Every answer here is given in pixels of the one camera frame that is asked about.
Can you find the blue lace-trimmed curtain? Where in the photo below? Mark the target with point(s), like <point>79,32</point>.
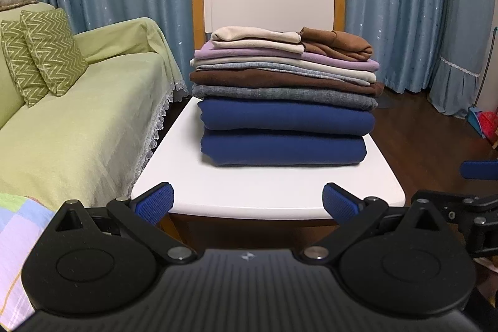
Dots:
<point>467,5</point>

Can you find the brown garment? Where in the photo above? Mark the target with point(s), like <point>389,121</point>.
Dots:
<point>338,44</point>

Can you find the green zigzag pillow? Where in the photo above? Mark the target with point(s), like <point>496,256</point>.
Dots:
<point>52,48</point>
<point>19,63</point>

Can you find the checkered pastel blanket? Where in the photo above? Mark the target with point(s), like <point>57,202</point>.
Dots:
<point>19,258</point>

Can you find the red plastic item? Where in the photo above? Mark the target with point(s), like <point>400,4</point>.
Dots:
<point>489,126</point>

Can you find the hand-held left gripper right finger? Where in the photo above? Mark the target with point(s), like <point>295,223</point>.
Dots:
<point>340,203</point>

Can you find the white chair with wooden trim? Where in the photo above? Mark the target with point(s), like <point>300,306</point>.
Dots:
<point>272,188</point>

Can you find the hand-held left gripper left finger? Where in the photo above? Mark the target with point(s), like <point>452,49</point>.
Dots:
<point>155,201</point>

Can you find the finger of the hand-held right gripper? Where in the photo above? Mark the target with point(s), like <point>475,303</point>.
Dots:
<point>463,205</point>
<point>480,169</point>

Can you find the stack of folded clothes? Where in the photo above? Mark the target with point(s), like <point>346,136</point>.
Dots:
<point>284,122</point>

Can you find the green covered sofa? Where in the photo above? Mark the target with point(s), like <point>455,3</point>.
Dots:
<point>77,122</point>

